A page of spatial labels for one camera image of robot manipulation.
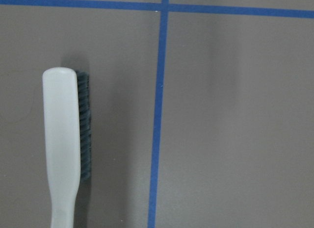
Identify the beige hand brush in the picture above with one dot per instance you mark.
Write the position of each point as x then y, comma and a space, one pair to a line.
67, 139

